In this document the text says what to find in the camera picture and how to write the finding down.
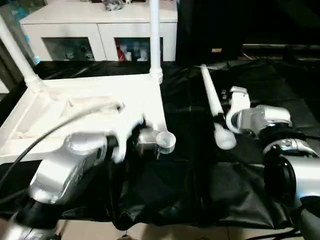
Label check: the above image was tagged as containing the white plastic table top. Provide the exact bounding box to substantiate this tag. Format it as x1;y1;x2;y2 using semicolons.
0;72;177;167

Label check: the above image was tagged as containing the black plastic mat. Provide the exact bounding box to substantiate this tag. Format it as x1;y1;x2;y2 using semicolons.
0;57;320;232

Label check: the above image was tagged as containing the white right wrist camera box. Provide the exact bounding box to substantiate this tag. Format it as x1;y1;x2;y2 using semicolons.
227;86;251;122

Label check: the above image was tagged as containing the grey toy figure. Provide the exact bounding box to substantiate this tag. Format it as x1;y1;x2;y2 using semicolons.
102;0;125;12

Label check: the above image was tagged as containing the beige curtain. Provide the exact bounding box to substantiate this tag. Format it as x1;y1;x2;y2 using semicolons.
0;7;38;93

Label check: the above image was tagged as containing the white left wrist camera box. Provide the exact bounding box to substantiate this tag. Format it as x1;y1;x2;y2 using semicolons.
109;117;147;165

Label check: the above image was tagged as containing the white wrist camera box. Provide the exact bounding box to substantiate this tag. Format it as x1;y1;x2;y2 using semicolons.
227;86;251;122
109;117;147;165

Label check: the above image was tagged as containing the white plastic table leg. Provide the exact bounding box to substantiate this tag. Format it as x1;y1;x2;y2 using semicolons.
148;0;164;84
0;15;47;92
199;64;237;151

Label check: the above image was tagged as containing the white sideboard cabinet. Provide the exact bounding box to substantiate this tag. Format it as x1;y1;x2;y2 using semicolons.
20;0;179;63

